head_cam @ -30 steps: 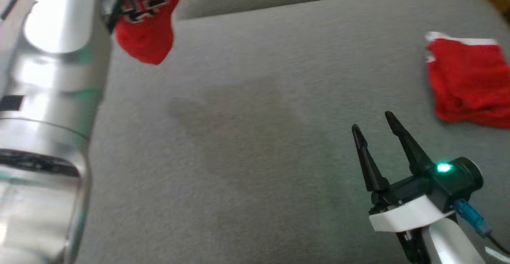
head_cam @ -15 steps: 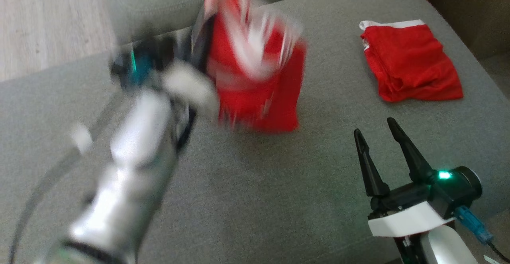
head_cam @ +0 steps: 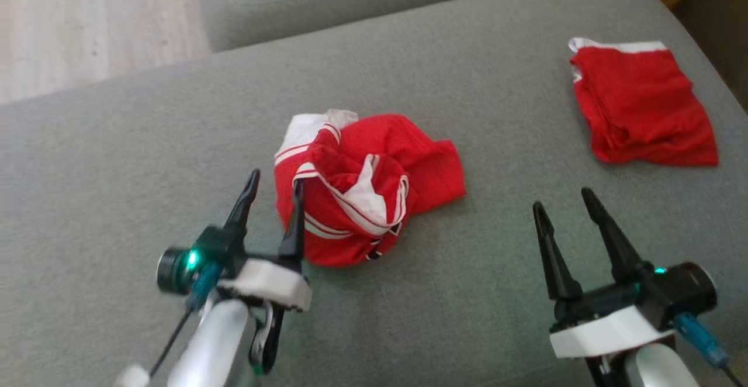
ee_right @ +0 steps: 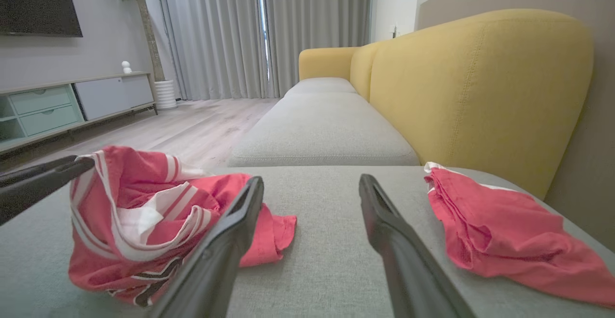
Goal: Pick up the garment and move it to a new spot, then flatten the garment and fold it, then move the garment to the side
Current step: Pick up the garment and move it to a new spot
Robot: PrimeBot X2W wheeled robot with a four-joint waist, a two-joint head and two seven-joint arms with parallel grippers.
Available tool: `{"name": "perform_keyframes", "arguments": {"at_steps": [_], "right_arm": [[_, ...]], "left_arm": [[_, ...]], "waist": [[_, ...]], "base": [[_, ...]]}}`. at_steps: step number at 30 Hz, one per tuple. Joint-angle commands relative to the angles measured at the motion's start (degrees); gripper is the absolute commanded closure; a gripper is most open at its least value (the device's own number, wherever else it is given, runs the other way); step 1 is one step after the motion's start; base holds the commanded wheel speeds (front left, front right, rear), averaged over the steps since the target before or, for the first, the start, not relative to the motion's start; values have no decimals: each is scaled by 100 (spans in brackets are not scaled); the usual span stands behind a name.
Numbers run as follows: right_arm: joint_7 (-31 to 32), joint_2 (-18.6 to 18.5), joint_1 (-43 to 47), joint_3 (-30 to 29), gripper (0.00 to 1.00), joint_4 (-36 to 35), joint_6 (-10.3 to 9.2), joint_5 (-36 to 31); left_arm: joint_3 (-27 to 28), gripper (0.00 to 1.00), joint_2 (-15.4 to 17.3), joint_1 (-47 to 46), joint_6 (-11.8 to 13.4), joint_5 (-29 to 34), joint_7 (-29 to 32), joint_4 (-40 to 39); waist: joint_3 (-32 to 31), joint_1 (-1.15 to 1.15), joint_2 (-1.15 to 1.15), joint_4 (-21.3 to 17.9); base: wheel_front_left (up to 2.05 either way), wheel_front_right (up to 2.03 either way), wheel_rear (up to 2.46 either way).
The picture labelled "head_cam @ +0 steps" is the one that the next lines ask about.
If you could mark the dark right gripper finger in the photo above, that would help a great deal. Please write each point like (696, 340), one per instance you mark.
(616, 246)
(555, 264)

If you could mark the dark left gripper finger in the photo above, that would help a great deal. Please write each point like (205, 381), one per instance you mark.
(295, 229)
(244, 203)

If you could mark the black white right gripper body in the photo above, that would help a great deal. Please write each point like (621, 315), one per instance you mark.
(608, 328)

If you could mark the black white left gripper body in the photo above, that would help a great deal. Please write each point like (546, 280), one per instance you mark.
(269, 282)

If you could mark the red white basketball jersey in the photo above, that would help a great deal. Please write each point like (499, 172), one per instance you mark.
(380, 153)

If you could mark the red white-striped shorts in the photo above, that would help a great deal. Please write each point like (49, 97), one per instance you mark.
(643, 106)

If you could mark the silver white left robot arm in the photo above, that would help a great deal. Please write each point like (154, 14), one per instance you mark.
(210, 346)

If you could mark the large grey sofa seat cushion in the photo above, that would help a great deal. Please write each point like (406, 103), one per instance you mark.
(467, 287)

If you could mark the small grey sofa cushion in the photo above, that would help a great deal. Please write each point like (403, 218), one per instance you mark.
(350, 1)

